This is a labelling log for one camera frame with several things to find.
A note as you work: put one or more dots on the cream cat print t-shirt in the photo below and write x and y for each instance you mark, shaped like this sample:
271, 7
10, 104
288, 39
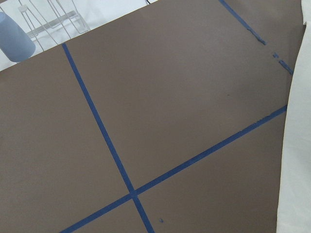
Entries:
294, 205

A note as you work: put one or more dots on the light blue plastic cup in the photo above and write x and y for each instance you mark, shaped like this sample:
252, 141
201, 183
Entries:
14, 42

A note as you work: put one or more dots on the white wire dish rack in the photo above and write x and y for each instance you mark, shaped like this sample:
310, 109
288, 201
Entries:
48, 23

